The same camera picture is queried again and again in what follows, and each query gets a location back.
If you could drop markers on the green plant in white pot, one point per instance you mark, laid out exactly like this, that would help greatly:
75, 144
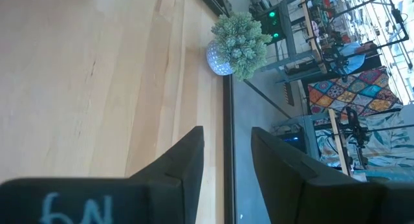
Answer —
239, 44

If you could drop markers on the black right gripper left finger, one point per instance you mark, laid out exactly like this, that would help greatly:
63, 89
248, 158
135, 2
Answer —
97, 201

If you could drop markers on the colourful patterned cloth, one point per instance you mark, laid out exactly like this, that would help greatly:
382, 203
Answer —
352, 93

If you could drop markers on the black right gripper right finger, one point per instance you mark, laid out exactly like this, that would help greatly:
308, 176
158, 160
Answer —
323, 201

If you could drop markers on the teal patterned cloth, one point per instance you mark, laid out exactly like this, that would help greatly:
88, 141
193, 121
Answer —
385, 143

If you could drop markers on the computer tower with green lights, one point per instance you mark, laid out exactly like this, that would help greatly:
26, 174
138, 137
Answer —
273, 25

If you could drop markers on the person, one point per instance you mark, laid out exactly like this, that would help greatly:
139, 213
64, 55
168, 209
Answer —
351, 57

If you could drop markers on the black aluminium table frame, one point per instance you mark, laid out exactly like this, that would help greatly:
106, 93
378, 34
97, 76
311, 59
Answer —
228, 136

